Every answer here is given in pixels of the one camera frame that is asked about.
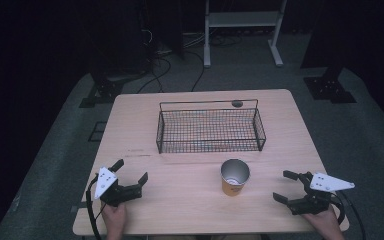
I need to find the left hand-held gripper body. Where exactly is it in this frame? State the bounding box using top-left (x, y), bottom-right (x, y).
top-left (94, 166), bottom-right (144, 208)

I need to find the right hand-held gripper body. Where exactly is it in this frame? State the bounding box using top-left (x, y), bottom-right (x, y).
top-left (287, 171), bottom-right (356, 216)

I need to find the orange paper cup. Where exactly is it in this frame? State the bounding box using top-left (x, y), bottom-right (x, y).
top-left (220, 158), bottom-right (251, 197)

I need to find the black wire basket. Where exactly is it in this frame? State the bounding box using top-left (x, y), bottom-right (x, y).
top-left (155, 98), bottom-right (268, 155)

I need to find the person's right hand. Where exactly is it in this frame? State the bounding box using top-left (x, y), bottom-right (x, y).
top-left (301, 206), bottom-right (346, 240)

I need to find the person's left hand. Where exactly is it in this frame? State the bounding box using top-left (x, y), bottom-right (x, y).
top-left (100, 203), bottom-right (128, 240)

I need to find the black stand base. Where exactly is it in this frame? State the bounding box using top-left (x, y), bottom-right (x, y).
top-left (302, 66), bottom-right (358, 105)
top-left (78, 74), bottom-right (126, 109)

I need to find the black rectangular floor frame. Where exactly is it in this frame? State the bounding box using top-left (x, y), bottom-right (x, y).
top-left (87, 121), bottom-right (108, 143)

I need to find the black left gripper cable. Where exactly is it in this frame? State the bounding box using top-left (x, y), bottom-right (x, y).
top-left (85, 175), bottom-right (108, 240)

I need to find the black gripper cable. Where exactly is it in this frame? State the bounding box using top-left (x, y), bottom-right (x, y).
top-left (329, 190), bottom-right (368, 240)
top-left (85, 175), bottom-right (108, 240)

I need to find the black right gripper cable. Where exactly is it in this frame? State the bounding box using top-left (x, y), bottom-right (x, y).
top-left (329, 190), bottom-right (368, 240)

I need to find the black floor cable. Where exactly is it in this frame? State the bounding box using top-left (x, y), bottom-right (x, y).
top-left (184, 49), bottom-right (207, 93)
top-left (135, 54), bottom-right (173, 95)

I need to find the white metal stand frame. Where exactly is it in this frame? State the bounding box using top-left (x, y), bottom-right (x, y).
top-left (203, 0), bottom-right (289, 69)

